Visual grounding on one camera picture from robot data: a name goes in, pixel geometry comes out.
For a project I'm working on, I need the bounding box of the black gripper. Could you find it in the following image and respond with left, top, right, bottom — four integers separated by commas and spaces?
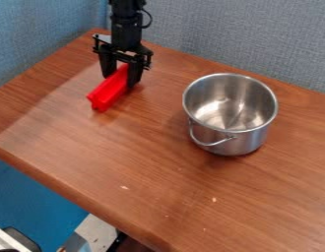
93, 14, 153, 88

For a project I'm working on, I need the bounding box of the red plastic block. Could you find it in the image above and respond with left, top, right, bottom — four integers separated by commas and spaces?
87, 63, 128, 111

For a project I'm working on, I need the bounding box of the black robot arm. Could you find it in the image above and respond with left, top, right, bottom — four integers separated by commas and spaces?
93, 0, 153, 88

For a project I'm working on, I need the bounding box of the stainless steel pot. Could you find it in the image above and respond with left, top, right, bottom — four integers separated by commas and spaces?
183, 73, 279, 157

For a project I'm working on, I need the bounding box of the white grey object under table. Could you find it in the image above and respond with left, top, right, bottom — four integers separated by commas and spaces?
62, 215, 117, 252

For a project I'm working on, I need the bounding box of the black white object bottom left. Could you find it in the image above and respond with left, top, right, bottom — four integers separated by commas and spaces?
0, 227, 41, 252

